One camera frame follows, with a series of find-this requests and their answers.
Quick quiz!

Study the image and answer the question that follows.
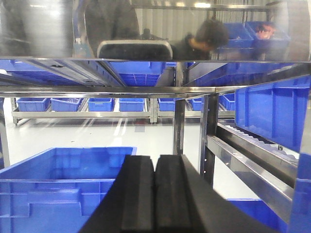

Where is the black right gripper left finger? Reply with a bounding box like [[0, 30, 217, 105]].
[[80, 155, 154, 233]]

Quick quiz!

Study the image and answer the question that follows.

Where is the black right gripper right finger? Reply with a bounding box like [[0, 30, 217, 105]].
[[155, 155, 275, 233]]

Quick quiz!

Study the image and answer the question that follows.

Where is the stainless steel shelf rack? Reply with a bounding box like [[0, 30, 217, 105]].
[[0, 63, 311, 222]]

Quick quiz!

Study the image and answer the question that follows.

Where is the blue bin on right shelf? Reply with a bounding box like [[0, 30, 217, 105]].
[[235, 76, 311, 152]]

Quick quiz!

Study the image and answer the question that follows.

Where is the blue bin under top shelf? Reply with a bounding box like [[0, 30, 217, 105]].
[[110, 61, 166, 86]]

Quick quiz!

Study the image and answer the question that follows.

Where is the large blue crate lower left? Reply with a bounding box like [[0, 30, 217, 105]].
[[0, 147, 137, 233]]

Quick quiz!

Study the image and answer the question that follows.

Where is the person in dark clothes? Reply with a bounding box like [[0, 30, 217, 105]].
[[170, 19, 229, 61]]

